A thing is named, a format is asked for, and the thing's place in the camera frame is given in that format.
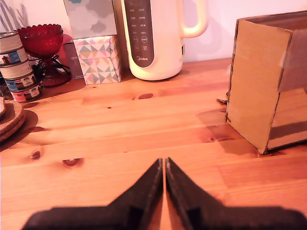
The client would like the cardboard dice tower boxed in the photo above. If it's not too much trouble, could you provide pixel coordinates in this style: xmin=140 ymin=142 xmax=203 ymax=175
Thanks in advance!
xmin=217 ymin=10 xmax=307 ymax=156

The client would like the red glass footed bowl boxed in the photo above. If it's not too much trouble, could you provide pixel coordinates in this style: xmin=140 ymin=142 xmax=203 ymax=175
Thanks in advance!
xmin=17 ymin=23 xmax=72 ymax=87

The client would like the blue labelled small tin can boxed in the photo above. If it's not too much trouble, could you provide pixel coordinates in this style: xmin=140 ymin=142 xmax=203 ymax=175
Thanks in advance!
xmin=0 ymin=47 xmax=29 ymax=65

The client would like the blue and red labelled tin can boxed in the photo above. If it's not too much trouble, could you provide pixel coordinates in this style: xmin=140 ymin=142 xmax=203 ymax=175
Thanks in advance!
xmin=3 ymin=73 xmax=38 ymax=92

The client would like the cloud print tissue box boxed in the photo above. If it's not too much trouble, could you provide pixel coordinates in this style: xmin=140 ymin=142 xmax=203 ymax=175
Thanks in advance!
xmin=63 ymin=0 xmax=118 ymax=40

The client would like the geometric triangle print tissue box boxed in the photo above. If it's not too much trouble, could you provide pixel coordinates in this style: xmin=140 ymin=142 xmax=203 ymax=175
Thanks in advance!
xmin=73 ymin=35 xmax=122 ymax=85

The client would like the pink labelled small tin can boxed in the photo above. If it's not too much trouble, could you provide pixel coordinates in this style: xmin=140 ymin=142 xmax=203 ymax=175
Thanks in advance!
xmin=9 ymin=85 xmax=42 ymax=104

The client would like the cream electric kettle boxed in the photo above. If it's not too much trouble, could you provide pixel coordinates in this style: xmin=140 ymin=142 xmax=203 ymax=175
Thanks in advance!
xmin=119 ymin=0 xmax=209 ymax=81

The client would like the thin black cord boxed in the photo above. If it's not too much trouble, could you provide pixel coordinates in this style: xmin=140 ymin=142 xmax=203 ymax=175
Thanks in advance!
xmin=28 ymin=55 xmax=71 ymax=78

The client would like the round cork coaster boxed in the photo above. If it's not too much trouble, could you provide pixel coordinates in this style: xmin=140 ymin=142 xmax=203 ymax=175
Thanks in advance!
xmin=0 ymin=100 xmax=24 ymax=135
xmin=0 ymin=112 xmax=26 ymax=143

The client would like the white labelled small tin can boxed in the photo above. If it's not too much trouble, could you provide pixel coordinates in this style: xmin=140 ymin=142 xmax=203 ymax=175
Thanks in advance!
xmin=0 ymin=30 xmax=23 ymax=54
xmin=0 ymin=60 xmax=34 ymax=80

